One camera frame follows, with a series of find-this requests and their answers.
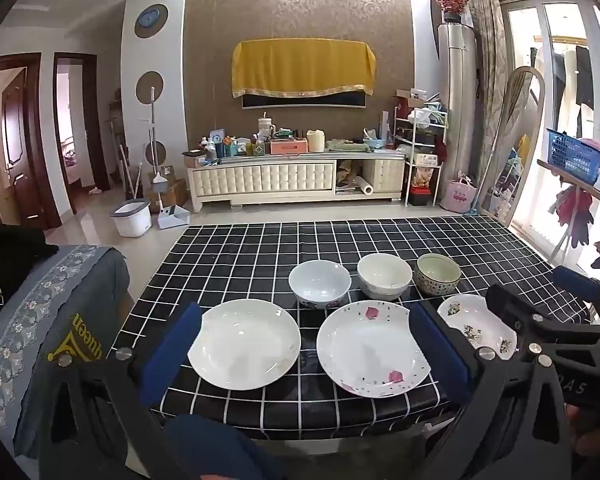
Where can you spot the small scalloped floral plate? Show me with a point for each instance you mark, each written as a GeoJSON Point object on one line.
{"type": "Point", "coordinates": [467, 317]}

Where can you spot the blue plastic basket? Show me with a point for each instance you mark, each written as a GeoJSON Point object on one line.
{"type": "Point", "coordinates": [572, 155]}

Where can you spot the pink tote bag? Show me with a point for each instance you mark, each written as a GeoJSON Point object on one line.
{"type": "Point", "coordinates": [457, 197]}

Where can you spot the brown wooden door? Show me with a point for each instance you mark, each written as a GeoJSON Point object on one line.
{"type": "Point", "coordinates": [15, 125]}

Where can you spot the round blue wall clock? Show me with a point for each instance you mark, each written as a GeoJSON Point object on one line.
{"type": "Point", "coordinates": [148, 19]}

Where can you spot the grey blue embroidered sofa cover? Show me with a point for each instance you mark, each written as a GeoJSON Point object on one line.
{"type": "Point", "coordinates": [25, 320]}

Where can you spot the cream tufted television cabinet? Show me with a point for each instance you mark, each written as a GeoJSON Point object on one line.
{"type": "Point", "coordinates": [260, 180]}

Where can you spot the green bowl patterned outside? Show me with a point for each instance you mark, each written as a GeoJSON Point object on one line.
{"type": "Point", "coordinates": [437, 267]}

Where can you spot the person's blue trouser leg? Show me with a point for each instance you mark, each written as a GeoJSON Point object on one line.
{"type": "Point", "coordinates": [220, 450]}

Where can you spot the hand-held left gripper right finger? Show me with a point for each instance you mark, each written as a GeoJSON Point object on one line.
{"type": "Point", "coordinates": [437, 355]}

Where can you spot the person's right hand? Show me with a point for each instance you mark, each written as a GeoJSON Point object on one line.
{"type": "Point", "coordinates": [592, 432]}

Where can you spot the white plate pink petal print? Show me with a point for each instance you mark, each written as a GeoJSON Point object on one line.
{"type": "Point", "coordinates": [365, 345]}

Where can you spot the arched floor mirror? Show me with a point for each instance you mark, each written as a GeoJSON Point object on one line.
{"type": "Point", "coordinates": [517, 110]}

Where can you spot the plain white plate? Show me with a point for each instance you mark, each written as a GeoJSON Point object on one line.
{"type": "Point", "coordinates": [245, 340]}

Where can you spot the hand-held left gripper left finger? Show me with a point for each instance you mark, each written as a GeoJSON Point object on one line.
{"type": "Point", "coordinates": [172, 355]}

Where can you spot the brown door frame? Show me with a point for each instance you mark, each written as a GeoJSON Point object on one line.
{"type": "Point", "coordinates": [92, 135]}

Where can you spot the black television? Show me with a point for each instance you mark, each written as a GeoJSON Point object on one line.
{"type": "Point", "coordinates": [305, 101]}

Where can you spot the white mop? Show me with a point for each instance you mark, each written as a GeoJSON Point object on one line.
{"type": "Point", "coordinates": [152, 125]}

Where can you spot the black white checkered tablecloth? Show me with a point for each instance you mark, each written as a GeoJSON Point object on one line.
{"type": "Point", "coordinates": [260, 250]}

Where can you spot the yellow cloth cover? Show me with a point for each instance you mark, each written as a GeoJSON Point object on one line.
{"type": "Point", "coordinates": [300, 65]}

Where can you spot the black cloth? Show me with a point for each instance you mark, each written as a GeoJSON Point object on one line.
{"type": "Point", "coordinates": [10, 260]}

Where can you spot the white tumbler with straw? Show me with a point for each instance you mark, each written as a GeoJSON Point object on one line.
{"type": "Point", "coordinates": [266, 127]}

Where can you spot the white paper roll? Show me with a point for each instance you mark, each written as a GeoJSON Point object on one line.
{"type": "Point", "coordinates": [364, 187]}

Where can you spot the white bowl blue pattern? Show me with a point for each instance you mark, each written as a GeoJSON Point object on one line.
{"type": "Point", "coordinates": [320, 277]}

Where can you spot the cream jar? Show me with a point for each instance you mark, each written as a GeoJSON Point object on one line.
{"type": "Point", "coordinates": [316, 141]}

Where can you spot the red flowers in vase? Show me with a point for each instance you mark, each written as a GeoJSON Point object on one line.
{"type": "Point", "coordinates": [452, 2]}

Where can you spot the cardboard boxes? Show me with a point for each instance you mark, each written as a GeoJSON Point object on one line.
{"type": "Point", "coordinates": [172, 190]}

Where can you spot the white metal shelf rack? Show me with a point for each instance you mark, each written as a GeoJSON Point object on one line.
{"type": "Point", "coordinates": [420, 160]}

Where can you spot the white mop bucket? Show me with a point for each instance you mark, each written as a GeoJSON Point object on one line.
{"type": "Point", "coordinates": [130, 222]}

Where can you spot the plain white bowl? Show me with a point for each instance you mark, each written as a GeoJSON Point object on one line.
{"type": "Point", "coordinates": [384, 270]}

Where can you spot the clothes drying rack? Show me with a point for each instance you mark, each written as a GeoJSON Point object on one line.
{"type": "Point", "coordinates": [575, 205]}

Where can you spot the pink box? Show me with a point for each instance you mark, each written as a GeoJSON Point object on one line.
{"type": "Point", "coordinates": [289, 146]}

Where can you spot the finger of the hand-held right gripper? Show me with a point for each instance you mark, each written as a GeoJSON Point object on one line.
{"type": "Point", "coordinates": [505, 307]}
{"type": "Point", "coordinates": [575, 282]}

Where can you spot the round brown wall decor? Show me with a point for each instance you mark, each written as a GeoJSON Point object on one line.
{"type": "Point", "coordinates": [160, 150]}
{"type": "Point", "coordinates": [145, 90]}

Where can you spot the standing air conditioner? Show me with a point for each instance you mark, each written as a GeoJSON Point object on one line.
{"type": "Point", "coordinates": [457, 110]}

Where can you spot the white dustpan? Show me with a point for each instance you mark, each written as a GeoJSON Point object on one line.
{"type": "Point", "coordinates": [172, 217]}

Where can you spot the patterned beige curtain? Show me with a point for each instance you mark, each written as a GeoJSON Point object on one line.
{"type": "Point", "coordinates": [485, 35]}

